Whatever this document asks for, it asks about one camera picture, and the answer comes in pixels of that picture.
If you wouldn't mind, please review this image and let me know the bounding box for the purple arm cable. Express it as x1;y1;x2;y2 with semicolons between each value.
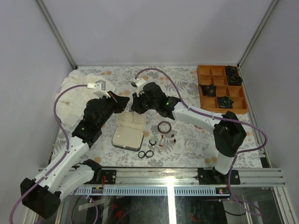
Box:
135;68;269;215
9;84;89;224

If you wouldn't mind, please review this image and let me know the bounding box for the dark purple bangle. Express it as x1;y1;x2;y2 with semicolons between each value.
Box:
157;121;172;134

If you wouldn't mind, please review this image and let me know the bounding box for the aluminium mounting rail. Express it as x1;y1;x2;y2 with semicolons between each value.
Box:
37;167;287;196

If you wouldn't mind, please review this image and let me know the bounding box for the dark fabric flower in tray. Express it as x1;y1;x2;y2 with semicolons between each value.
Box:
225;65;243;86

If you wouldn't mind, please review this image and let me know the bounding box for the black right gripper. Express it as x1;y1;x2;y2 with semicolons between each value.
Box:
131;90;158;115

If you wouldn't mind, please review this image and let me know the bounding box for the wooden compartment tray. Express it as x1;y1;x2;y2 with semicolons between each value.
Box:
197;65;249;114

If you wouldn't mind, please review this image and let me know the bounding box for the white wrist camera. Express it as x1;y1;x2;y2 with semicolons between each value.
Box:
131;78;148;95
87;80;115;98

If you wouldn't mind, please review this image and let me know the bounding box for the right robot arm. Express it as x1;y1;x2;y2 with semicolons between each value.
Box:
131;78;247;184

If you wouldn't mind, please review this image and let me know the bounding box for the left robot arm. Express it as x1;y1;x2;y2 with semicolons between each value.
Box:
20;91;130;219

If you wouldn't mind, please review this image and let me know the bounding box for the dark flower with blue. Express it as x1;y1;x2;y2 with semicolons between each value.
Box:
217;96;234;109

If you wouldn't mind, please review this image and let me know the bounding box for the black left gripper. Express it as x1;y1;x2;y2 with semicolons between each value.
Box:
98;91;130;129

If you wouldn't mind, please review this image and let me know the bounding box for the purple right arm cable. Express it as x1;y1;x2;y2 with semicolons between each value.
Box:
135;68;269;215

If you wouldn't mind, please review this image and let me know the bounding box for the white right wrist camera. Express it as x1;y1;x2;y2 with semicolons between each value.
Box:
131;78;148;95

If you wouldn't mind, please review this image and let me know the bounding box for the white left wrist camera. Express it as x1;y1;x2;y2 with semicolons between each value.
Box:
87;80;115;98

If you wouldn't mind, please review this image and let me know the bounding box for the silver hoop bangle right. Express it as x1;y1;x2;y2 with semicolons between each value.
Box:
184;140;198;152

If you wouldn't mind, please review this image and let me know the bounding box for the floral patterned tablecloth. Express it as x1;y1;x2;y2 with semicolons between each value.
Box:
49;65;264;168

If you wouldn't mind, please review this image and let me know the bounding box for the cream navy jewelry box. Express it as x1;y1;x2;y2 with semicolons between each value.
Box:
112;111;146;152

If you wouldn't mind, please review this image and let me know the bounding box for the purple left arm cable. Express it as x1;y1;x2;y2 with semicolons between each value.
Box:
9;84;89;224

